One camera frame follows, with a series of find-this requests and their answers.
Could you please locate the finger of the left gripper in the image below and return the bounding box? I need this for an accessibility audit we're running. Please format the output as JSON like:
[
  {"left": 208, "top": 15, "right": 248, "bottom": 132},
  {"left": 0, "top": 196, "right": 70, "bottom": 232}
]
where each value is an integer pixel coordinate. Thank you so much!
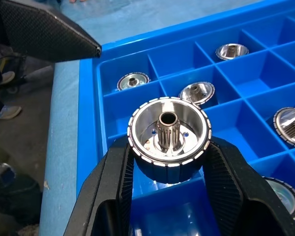
[{"left": 0, "top": 0, "right": 102, "bottom": 63}]

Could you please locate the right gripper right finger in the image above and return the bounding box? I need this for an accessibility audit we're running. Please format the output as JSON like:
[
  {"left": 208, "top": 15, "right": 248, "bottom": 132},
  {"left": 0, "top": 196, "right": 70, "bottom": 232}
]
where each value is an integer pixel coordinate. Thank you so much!
[{"left": 203, "top": 136, "right": 295, "bottom": 236}]

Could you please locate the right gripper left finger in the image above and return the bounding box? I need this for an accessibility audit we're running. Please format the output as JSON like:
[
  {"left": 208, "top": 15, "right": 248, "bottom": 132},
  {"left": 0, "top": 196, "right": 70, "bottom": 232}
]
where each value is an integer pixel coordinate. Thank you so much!
[{"left": 63, "top": 136, "right": 137, "bottom": 236}]

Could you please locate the metal roller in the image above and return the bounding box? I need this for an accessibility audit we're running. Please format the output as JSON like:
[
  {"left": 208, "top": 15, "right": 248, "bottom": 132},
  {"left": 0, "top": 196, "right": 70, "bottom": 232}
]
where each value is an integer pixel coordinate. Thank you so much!
[
  {"left": 272, "top": 107, "right": 295, "bottom": 148},
  {"left": 178, "top": 81, "right": 216, "bottom": 106},
  {"left": 215, "top": 43, "right": 250, "bottom": 61},
  {"left": 264, "top": 177, "right": 295, "bottom": 221},
  {"left": 117, "top": 72, "right": 151, "bottom": 91},
  {"left": 127, "top": 96, "right": 212, "bottom": 184}
]

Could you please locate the blue compartment tray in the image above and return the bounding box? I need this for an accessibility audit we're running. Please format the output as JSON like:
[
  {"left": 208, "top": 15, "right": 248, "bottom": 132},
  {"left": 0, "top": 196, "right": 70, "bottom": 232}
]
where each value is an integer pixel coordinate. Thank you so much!
[{"left": 76, "top": 0, "right": 295, "bottom": 236}]

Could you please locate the beige shoe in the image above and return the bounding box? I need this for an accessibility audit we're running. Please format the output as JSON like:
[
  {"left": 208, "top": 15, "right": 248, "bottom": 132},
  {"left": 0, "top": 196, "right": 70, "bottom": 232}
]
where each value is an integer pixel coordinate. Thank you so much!
[
  {"left": 0, "top": 105, "right": 22, "bottom": 120},
  {"left": 0, "top": 71, "right": 16, "bottom": 90}
]

